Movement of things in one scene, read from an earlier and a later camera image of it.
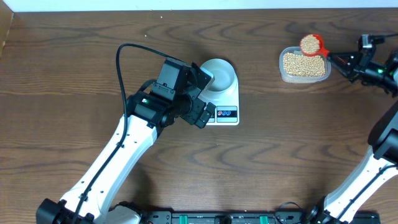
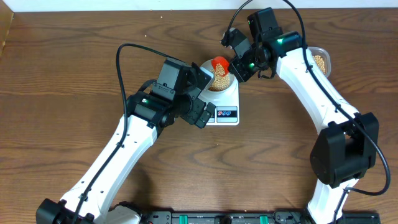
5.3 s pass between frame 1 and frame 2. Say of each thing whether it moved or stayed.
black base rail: stayed
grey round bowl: stayed
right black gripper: moved
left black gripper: stayed
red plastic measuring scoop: moved
